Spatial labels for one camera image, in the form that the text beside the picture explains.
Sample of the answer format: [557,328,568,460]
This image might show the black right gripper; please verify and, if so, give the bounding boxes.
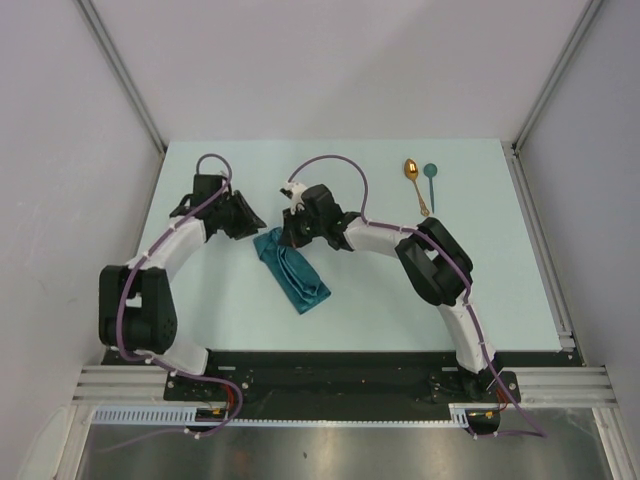
[279,204,326,250]

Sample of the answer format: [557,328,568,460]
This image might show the teal satin napkin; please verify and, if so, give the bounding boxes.
[253,228,331,315]

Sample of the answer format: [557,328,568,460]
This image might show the gold metal spoon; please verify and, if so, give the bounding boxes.
[403,158,430,217]

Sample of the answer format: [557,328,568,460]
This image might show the teal plastic spoon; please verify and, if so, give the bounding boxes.
[423,163,438,212]

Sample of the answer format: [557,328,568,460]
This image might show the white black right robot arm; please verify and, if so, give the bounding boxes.
[280,182,499,401]

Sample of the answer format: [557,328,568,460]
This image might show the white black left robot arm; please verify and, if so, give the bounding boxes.
[98,173,266,400]

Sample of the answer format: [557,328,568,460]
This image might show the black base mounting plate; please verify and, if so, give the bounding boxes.
[101,349,584,434]

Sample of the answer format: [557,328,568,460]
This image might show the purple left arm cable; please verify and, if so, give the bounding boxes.
[97,153,245,454]

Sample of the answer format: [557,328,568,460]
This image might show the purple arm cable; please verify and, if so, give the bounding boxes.
[287,153,549,440]
[97,153,245,454]

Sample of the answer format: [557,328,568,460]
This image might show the white slotted cable duct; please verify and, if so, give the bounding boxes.
[92,403,474,429]

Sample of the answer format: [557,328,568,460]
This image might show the left aluminium corner post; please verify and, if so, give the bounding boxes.
[73,0,168,157]

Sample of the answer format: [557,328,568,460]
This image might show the aluminium corner post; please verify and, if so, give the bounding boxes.
[511,0,608,155]
[73,0,168,157]

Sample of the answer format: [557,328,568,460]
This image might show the right aluminium side rail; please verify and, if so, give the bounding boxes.
[502,142,578,351]

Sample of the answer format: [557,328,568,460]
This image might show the aluminium front frame rail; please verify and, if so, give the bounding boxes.
[72,365,617,408]

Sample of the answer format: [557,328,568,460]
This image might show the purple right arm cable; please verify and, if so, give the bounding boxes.
[287,153,549,440]

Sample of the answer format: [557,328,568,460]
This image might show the right aluminium corner post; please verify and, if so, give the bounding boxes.
[511,0,608,155]

